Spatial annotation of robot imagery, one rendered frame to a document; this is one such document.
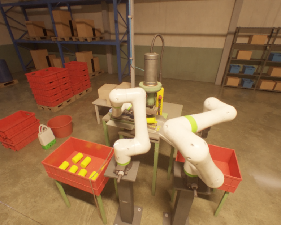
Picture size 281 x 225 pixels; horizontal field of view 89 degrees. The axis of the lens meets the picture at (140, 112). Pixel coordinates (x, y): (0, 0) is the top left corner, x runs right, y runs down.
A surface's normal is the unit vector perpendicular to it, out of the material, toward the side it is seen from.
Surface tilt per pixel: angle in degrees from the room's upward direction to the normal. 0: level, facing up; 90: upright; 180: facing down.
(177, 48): 90
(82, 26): 90
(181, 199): 90
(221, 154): 90
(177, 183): 0
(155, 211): 0
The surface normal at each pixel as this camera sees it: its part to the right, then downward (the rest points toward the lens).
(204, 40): -0.33, 0.47
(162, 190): 0.00, -0.87
